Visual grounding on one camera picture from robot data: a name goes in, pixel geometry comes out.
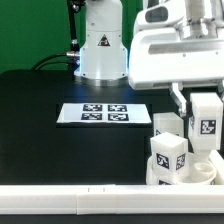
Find black cables at base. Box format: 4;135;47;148
31;51;81;72

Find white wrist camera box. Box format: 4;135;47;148
133;0;185;34

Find white round stool seat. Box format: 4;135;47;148
146;153;217;185

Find white sheet with markers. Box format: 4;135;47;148
57;103;151;124

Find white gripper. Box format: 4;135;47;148
129;27;224;117

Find white front rail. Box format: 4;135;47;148
0;185;224;215

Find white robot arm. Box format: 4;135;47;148
75;0;224;116

